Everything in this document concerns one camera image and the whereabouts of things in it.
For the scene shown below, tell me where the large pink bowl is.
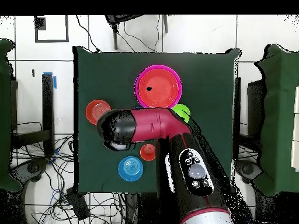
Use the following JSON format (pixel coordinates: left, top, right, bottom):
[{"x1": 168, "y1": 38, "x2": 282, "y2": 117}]
[{"x1": 134, "y1": 64, "x2": 183, "y2": 109}]

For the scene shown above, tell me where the large orange bowl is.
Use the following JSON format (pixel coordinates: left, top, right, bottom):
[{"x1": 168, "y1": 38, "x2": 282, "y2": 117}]
[{"x1": 138, "y1": 68, "x2": 180, "y2": 109}]

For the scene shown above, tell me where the orange cup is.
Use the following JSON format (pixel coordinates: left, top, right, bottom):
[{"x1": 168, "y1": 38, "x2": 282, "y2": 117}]
[{"x1": 140, "y1": 143, "x2": 157, "y2": 162}]

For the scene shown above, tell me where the green bowl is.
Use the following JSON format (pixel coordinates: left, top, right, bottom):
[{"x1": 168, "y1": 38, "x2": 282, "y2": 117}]
[{"x1": 171, "y1": 103, "x2": 192, "y2": 124}]

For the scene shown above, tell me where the small light blue bowl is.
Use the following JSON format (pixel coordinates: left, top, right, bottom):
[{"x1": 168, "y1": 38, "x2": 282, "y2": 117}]
[{"x1": 117, "y1": 156, "x2": 144, "y2": 182}]

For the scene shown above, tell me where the small orange bowl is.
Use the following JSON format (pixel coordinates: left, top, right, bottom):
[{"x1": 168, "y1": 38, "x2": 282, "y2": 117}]
[{"x1": 85, "y1": 99, "x2": 112, "y2": 126}]

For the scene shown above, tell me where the dark green table cloth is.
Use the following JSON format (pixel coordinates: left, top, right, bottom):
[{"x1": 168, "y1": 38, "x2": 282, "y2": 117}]
[{"x1": 72, "y1": 45, "x2": 241, "y2": 195}]

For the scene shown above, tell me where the black power strip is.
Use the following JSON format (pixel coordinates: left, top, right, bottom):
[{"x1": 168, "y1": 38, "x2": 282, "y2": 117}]
[{"x1": 66, "y1": 187, "x2": 91, "y2": 221}]

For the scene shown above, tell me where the green cloth on side table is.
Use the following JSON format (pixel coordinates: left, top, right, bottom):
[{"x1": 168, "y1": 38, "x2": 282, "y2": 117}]
[
  {"x1": 253, "y1": 44, "x2": 299, "y2": 197},
  {"x1": 0, "y1": 38, "x2": 23, "y2": 193}
]

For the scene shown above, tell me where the cable tangle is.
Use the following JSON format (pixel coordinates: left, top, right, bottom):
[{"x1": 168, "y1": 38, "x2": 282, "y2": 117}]
[{"x1": 11, "y1": 134, "x2": 127, "y2": 224}]

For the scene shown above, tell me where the black table frame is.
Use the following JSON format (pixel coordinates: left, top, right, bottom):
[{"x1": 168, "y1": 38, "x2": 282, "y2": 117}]
[
  {"x1": 10, "y1": 72, "x2": 57, "y2": 156},
  {"x1": 233, "y1": 76, "x2": 266, "y2": 152}
]

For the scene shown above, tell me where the grey pedestal foot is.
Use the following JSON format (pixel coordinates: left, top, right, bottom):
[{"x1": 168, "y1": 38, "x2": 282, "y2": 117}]
[
  {"x1": 9, "y1": 157, "x2": 50, "y2": 183},
  {"x1": 235, "y1": 159, "x2": 263, "y2": 184}
]

